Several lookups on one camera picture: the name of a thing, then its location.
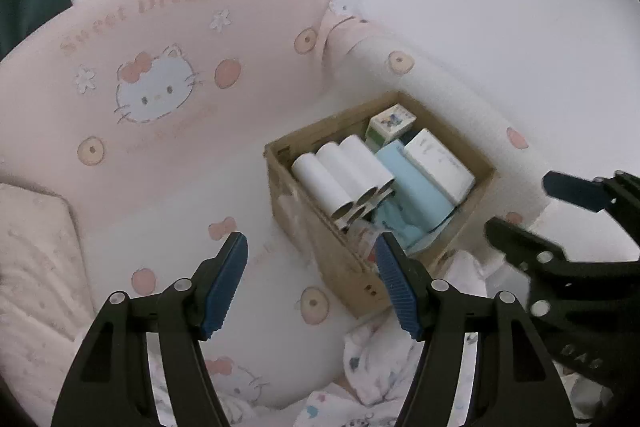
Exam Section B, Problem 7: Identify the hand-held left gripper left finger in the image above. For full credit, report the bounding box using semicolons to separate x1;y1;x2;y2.
50;231;249;427

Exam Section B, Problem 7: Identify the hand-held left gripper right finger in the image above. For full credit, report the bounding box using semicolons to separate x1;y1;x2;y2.
375;232;576;427

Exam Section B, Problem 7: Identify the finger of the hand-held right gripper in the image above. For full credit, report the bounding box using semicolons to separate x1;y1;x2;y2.
484;217;569;276
542;171;640;214

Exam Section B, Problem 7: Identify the brown cardboard box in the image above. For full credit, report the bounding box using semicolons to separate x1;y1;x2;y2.
264;91;498;320

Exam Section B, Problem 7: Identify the white paper roll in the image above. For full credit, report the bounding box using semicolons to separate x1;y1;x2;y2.
291;154;357;219
316;142;379;208
339;134;397;200
344;208;372;233

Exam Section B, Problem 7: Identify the pink dotted bed sheet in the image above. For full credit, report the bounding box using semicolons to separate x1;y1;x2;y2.
75;167;371;410

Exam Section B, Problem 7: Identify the white printed blanket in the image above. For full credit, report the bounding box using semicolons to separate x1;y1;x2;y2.
145;249;507;427

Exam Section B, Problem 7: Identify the white rectangular box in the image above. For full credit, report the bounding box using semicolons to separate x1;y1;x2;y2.
402;128;477;206

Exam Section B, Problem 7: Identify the small colourful printed box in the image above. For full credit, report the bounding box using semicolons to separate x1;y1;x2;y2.
365;104;419;152

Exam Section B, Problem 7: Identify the pale pink pillow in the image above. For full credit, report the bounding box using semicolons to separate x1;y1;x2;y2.
0;183;93;388

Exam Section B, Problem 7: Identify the pink printed bed bumper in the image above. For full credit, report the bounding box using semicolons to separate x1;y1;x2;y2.
0;0;553;238

